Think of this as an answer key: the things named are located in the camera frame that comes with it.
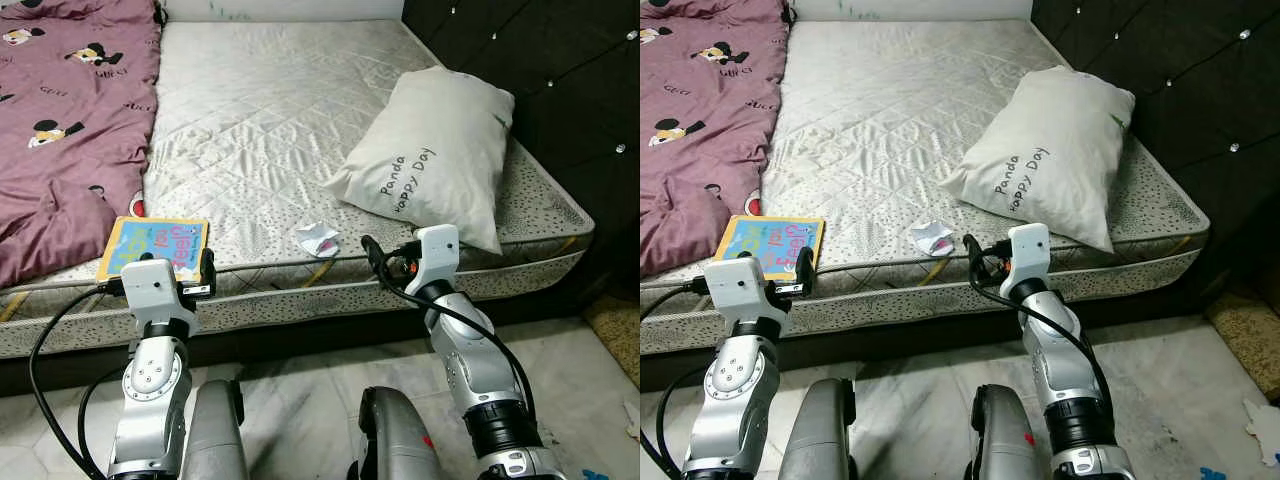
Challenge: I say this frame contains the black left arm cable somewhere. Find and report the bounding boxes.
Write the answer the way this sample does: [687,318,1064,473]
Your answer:
[28,280,136,480]
[640,280,716,480]

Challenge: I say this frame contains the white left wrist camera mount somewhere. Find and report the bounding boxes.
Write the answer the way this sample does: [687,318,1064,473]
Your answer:
[120,258,199,326]
[703,257,783,326]

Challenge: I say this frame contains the white panda print pillow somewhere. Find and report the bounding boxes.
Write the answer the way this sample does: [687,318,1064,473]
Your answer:
[942,66,1137,255]
[325,66,517,257]

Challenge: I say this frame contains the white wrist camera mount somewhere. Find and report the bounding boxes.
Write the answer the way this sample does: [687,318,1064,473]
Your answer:
[412,225,461,293]
[120,258,199,326]
[703,257,783,326]
[1007,224,1053,291]

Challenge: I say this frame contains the grey robot right leg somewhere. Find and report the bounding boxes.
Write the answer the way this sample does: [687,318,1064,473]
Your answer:
[348,385,446,480]
[965,385,1036,480]

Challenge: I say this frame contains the black bed frame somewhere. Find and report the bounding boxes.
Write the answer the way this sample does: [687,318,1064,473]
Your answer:
[0,235,641,396]
[640,235,1241,386]

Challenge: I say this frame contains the white crumpled paper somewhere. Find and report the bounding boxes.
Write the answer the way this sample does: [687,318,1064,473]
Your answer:
[1243,398,1280,441]

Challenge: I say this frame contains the pink cartoon mouse blanket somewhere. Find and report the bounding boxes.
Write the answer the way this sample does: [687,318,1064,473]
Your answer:
[0,0,163,291]
[640,0,793,279]

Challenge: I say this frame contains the colourful children's book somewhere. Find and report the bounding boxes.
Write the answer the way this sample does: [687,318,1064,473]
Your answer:
[96,215,211,286]
[715,214,827,283]

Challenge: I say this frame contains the black tufted headboard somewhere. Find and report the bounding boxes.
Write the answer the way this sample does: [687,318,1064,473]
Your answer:
[1030,0,1280,301]
[400,0,641,301]

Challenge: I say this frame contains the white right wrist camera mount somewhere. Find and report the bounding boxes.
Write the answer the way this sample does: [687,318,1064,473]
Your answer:
[412,225,461,293]
[1007,224,1053,291]

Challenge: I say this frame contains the white quilted mattress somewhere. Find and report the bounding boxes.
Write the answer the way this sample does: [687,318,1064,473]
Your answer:
[0,18,596,359]
[640,18,1213,356]

